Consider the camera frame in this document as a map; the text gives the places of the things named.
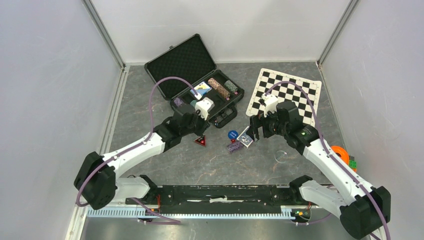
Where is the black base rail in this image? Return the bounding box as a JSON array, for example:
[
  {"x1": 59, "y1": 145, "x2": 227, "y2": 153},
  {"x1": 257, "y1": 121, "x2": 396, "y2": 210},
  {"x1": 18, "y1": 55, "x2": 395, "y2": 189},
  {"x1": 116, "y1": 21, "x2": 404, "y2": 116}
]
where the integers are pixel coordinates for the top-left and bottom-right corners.
[{"x1": 139, "y1": 184, "x2": 311, "y2": 215}]

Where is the blue patterned card deck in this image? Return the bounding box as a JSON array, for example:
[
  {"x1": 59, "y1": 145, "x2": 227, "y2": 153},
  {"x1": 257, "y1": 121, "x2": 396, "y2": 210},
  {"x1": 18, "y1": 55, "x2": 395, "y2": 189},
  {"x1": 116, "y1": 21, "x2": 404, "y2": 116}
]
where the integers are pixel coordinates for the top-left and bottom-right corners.
[{"x1": 237, "y1": 126, "x2": 254, "y2": 148}]

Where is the purple chip stack front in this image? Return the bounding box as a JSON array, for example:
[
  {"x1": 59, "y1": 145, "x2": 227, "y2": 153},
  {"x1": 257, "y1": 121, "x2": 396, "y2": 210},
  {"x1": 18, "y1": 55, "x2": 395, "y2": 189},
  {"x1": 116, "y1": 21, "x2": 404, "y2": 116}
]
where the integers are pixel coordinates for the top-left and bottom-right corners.
[{"x1": 173, "y1": 97, "x2": 184, "y2": 107}]

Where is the purple chip stack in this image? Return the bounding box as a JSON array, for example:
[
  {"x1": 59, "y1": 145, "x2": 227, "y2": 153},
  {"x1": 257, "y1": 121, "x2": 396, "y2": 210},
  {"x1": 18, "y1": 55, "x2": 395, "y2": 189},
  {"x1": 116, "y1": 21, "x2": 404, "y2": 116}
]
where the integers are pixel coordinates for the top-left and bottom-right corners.
[
  {"x1": 226, "y1": 140, "x2": 244, "y2": 154},
  {"x1": 173, "y1": 97, "x2": 184, "y2": 107}
]

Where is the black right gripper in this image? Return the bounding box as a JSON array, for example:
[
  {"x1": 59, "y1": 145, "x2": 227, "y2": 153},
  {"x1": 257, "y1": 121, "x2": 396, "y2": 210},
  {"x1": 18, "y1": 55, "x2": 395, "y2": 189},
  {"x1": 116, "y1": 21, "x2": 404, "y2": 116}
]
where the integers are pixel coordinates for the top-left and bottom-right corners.
[{"x1": 245, "y1": 105, "x2": 288, "y2": 142}]

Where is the red black all-in triangle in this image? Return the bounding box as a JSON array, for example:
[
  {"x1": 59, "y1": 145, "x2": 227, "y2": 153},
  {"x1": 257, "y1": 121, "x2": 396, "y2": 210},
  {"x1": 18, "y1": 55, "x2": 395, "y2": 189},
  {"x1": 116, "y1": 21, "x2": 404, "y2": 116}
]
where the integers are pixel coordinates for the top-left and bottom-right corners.
[{"x1": 193, "y1": 135, "x2": 206, "y2": 147}]

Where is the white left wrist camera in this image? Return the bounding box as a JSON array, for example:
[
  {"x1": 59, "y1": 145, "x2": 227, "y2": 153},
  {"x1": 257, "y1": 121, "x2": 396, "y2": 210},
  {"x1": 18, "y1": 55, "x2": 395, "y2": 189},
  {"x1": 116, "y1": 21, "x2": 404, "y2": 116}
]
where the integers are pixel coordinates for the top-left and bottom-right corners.
[{"x1": 194, "y1": 97, "x2": 215, "y2": 121}]

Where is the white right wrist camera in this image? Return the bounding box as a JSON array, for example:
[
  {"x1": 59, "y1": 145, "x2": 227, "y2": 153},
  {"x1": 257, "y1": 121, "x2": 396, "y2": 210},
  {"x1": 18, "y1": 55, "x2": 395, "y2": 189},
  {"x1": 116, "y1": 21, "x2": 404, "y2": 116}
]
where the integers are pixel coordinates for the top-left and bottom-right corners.
[{"x1": 259, "y1": 93, "x2": 279, "y2": 118}]

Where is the blue small blind button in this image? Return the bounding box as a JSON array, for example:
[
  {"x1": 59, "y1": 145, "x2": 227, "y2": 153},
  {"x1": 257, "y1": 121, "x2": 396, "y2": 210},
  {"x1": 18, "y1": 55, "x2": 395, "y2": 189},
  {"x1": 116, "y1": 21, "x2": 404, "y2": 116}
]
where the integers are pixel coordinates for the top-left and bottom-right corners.
[{"x1": 227, "y1": 130, "x2": 239, "y2": 140}]

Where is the black poker set case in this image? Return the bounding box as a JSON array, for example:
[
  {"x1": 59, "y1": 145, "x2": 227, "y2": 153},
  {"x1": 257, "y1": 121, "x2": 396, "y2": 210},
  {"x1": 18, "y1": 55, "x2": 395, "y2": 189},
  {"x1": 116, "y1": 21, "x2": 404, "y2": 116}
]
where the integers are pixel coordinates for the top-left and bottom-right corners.
[{"x1": 144, "y1": 33, "x2": 245, "y2": 129}]

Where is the pink chip stack upper row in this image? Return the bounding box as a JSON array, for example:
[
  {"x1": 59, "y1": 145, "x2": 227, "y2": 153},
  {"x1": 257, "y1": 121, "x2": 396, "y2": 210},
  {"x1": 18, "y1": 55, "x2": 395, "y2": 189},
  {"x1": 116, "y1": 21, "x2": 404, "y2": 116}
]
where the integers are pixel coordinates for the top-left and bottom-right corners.
[{"x1": 207, "y1": 78, "x2": 231, "y2": 100}]

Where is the black white chessboard mat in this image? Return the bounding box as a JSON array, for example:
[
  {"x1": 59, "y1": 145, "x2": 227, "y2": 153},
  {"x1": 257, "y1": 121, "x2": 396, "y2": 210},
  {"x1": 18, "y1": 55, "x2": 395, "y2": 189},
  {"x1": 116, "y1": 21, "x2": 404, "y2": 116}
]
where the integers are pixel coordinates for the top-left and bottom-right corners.
[{"x1": 245, "y1": 68, "x2": 322, "y2": 127}]

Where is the blue boxed card deck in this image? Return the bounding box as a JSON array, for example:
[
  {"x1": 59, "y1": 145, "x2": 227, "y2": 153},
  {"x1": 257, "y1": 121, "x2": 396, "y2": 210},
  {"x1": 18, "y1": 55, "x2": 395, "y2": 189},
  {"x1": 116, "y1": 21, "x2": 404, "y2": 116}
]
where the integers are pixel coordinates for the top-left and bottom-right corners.
[{"x1": 190, "y1": 81, "x2": 212, "y2": 100}]

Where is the green chip stack upper row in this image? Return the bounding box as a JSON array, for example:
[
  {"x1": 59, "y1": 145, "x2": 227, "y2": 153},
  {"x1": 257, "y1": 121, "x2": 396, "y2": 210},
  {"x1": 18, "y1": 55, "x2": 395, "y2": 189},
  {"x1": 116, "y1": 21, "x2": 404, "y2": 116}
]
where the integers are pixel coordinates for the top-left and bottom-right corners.
[{"x1": 224, "y1": 80, "x2": 238, "y2": 95}]

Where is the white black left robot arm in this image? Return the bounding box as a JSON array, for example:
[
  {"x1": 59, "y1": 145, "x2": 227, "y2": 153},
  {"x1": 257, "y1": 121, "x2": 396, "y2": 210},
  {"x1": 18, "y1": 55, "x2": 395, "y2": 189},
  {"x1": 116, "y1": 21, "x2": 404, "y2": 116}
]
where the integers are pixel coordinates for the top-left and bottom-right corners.
[{"x1": 73, "y1": 100, "x2": 214, "y2": 210}]

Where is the orange tape dispenser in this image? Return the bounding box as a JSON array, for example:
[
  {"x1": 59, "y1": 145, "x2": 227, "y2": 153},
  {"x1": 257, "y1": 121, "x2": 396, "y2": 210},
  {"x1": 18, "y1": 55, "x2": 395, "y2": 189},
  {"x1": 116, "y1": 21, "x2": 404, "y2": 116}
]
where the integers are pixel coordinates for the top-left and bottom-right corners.
[{"x1": 331, "y1": 145, "x2": 357, "y2": 173}]

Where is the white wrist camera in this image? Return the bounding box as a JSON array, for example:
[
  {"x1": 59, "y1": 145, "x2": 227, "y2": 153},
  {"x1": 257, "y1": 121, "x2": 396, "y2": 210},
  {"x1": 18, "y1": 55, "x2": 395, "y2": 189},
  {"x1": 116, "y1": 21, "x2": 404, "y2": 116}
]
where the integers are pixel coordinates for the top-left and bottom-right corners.
[
  {"x1": 259, "y1": 93, "x2": 279, "y2": 118},
  {"x1": 194, "y1": 97, "x2": 215, "y2": 121}
]

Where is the clear round disc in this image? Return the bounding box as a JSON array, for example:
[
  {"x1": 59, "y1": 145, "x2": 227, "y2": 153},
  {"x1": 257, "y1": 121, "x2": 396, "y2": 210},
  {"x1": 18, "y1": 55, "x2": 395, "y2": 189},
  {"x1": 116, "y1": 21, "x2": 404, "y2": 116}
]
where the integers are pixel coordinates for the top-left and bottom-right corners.
[{"x1": 274, "y1": 150, "x2": 288, "y2": 164}]

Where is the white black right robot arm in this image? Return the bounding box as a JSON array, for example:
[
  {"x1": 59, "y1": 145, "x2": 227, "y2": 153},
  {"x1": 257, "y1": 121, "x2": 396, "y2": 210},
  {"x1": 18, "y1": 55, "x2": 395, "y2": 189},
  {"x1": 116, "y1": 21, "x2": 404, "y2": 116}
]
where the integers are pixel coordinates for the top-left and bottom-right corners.
[{"x1": 247, "y1": 98, "x2": 392, "y2": 240}]

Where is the green toy brick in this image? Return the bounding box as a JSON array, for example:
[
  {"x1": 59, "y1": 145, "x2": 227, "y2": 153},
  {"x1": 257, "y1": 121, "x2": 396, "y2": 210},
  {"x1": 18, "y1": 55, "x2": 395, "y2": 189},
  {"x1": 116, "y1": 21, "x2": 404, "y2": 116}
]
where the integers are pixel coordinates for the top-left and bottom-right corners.
[{"x1": 348, "y1": 160, "x2": 357, "y2": 169}]

